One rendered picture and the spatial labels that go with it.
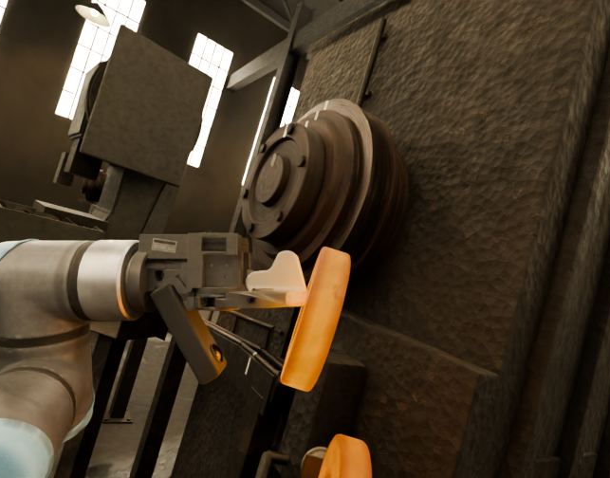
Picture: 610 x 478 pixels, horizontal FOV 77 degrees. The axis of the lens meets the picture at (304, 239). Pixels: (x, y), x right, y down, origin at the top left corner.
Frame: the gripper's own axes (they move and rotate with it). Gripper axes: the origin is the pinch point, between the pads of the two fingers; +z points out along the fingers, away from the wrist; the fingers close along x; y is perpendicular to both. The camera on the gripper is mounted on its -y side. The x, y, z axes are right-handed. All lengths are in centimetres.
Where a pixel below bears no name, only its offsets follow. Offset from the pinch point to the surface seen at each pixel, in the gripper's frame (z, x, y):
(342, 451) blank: 2.4, -1.9, -15.6
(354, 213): 7.5, 30.6, 13.7
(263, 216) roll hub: -11.9, 44.8, 15.0
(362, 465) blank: 4.3, -2.9, -16.4
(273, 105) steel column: -78, 728, 334
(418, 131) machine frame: 24, 43, 34
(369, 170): 10.4, 29.8, 22.1
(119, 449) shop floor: -80, 118, -72
